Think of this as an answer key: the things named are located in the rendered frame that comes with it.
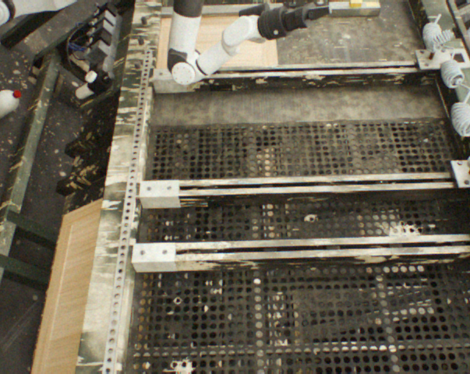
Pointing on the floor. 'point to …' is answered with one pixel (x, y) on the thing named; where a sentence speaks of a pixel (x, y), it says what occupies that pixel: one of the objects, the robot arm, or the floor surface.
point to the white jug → (1, 104)
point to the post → (9, 40)
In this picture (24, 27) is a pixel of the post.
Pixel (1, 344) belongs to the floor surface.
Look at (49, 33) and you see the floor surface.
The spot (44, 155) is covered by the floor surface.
